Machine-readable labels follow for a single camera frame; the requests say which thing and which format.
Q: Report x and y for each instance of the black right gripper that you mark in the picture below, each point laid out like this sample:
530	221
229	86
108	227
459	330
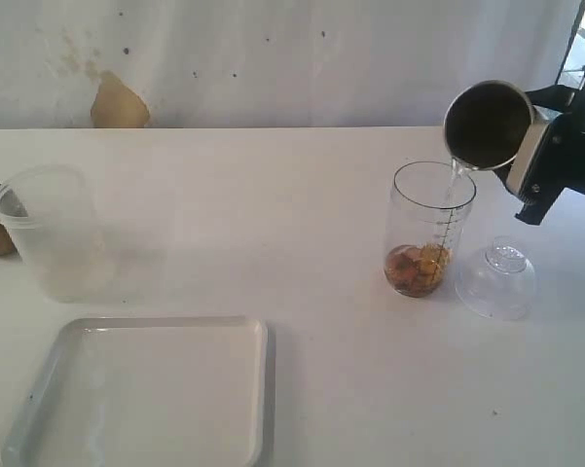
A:
563	161

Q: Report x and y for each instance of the stainless steel tumbler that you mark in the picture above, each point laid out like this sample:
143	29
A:
486	124

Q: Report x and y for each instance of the pile of coins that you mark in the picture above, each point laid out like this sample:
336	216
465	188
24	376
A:
416	271

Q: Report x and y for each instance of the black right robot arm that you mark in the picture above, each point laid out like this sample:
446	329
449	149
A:
551	157

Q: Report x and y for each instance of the clear dome lid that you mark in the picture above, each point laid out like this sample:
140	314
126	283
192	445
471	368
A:
497	281

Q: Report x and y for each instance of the clear measuring shaker cup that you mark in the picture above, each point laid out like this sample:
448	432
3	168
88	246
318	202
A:
429	202

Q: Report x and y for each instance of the white rectangular tray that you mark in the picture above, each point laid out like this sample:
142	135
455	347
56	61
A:
127	391

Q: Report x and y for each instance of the translucent plastic container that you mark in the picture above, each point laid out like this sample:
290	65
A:
49	215

